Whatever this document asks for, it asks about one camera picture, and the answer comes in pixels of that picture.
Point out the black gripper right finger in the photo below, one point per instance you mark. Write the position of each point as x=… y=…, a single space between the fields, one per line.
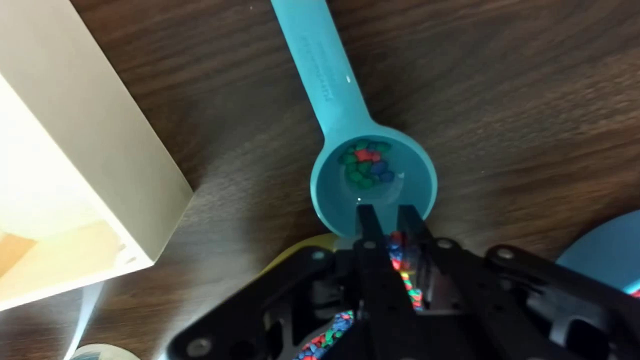
x=446 y=301

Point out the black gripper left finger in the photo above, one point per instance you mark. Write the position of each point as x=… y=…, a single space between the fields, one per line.
x=372 y=286

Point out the colourful small beads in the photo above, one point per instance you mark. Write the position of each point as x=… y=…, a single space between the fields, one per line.
x=365 y=162

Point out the blue plastic ladle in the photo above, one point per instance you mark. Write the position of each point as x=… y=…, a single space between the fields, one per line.
x=327 y=87

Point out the yellow plastic bowl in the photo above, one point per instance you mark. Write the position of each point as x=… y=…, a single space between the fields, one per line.
x=300 y=250

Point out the blue plastic bowl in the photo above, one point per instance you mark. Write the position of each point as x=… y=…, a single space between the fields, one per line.
x=607 y=256

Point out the round dark wooden table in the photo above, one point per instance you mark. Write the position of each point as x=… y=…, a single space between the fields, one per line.
x=520 y=101

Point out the light wooden box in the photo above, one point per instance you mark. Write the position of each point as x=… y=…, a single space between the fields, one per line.
x=81 y=166

